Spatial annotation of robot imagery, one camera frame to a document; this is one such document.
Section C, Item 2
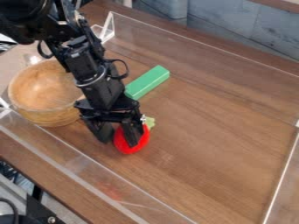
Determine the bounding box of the red fruit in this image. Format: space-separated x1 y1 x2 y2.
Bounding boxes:
113 116 154 155

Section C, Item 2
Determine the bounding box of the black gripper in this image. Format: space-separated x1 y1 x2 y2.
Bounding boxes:
74 79 144 147

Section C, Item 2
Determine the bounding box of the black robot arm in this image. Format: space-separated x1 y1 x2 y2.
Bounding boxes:
0 0 145 147

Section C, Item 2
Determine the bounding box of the black cable loop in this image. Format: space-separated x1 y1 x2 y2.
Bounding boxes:
0 198 21 224

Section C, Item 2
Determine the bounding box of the green rectangular block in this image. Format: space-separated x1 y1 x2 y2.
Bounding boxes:
125 65 171 100

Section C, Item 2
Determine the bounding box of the clear acrylic corner bracket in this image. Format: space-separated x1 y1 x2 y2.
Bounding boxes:
90 12 114 44

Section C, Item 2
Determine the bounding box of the wooden bowl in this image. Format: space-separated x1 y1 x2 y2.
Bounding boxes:
8 60 82 127

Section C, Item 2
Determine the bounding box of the black table clamp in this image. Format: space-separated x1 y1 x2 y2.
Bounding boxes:
25 186 65 224

